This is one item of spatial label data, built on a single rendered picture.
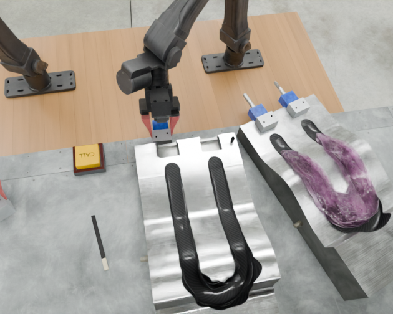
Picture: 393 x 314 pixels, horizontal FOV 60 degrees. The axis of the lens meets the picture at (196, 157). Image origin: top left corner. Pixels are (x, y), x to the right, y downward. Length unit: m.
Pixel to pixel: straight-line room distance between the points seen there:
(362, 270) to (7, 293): 0.78
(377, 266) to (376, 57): 1.96
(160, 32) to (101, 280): 0.58
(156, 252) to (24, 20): 2.11
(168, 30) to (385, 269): 0.70
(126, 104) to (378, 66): 1.91
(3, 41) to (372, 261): 0.96
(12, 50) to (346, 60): 2.05
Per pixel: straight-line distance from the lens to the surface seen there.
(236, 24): 0.97
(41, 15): 2.61
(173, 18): 0.78
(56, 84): 1.11
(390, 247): 0.89
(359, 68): 2.52
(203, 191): 0.81
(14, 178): 1.00
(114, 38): 1.22
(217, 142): 0.90
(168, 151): 0.88
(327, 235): 0.87
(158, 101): 0.77
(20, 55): 0.98
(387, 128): 1.19
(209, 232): 0.77
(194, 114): 1.02
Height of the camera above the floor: 1.64
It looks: 63 degrees down
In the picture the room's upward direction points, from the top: 9 degrees clockwise
